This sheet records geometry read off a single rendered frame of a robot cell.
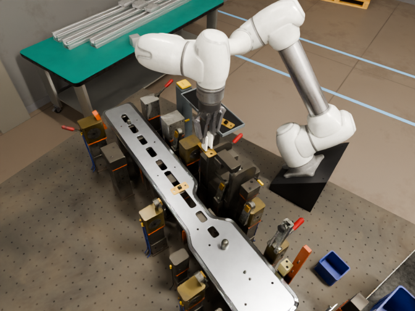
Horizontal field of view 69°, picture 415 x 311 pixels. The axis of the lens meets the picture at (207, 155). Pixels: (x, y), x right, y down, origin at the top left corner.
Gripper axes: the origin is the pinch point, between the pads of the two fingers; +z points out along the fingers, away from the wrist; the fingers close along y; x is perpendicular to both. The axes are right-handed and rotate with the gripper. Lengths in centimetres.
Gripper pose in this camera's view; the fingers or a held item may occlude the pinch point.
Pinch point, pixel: (207, 140)
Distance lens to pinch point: 113.0
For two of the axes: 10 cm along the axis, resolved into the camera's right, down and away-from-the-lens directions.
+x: 5.5, 6.3, -5.4
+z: -0.4, 6.7, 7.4
